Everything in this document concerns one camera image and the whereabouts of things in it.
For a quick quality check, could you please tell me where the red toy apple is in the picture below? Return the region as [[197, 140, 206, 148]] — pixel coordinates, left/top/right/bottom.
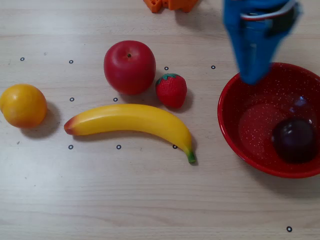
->
[[103, 40, 157, 96]]

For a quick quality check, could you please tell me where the dark purple toy plum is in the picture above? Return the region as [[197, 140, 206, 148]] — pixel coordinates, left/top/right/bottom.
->
[[270, 117, 317, 164]]

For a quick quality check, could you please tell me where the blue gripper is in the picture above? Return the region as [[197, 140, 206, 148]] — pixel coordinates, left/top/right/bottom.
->
[[222, 0, 304, 85]]

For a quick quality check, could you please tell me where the yellow toy banana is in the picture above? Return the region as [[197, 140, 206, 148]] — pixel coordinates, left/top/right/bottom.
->
[[63, 103, 198, 165]]

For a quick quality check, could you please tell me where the white red black servo cable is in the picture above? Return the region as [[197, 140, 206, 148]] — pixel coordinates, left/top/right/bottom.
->
[[239, 1, 299, 21]]

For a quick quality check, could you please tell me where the orange robot arm base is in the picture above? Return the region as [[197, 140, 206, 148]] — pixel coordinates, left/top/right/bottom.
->
[[143, 0, 201, 14]]

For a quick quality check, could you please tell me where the red toy strawberry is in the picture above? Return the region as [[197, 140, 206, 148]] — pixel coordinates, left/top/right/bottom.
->
[[155, 72, 188, 110]]

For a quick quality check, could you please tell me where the red speckled enamel bowl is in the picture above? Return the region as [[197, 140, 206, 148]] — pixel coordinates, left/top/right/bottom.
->
[[217, 62, 320, 179]]

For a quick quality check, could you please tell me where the yellow orange toy peach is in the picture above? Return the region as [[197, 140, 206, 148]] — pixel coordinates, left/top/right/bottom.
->
[[0, 83, 48, 129]]

